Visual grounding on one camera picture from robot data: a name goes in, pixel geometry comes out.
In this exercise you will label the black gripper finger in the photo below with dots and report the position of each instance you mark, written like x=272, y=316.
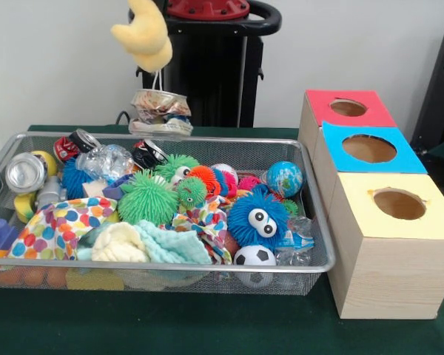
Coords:
x=164, y=7

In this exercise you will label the yellow plush duck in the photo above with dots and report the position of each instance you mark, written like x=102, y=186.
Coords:
x=146, y=37

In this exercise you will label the crushed printed metal can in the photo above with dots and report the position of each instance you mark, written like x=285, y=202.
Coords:
x=159, y=111

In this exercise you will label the large green spiky ball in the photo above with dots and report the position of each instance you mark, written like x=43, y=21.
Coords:
x=148, y=201

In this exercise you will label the wooden box with three holes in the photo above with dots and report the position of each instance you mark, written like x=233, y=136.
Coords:
x=392, y=281

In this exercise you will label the blue globe ball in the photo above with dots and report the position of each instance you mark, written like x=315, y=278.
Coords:
x=284, y=179

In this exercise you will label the silver metal can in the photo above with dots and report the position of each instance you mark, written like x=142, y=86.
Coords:
x=24, y=174

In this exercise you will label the blue spiky ball with eyes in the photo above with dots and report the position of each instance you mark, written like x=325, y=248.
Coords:
x=244, y=218

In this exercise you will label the mint green cloth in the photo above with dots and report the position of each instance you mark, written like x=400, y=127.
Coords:
x=170, y=244

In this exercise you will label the cream yellow cloth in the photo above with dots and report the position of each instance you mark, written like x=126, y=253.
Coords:
x=116, y=246

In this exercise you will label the black and white soccer ball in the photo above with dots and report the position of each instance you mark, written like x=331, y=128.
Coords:
x=254, y=256

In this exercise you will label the purple building block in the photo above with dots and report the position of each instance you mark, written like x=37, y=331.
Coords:
x=0, y=233

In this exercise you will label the black upright panel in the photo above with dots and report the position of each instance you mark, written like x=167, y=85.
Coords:
x=438, y=92

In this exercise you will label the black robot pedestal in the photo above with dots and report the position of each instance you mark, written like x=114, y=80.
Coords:
x=214, y=81

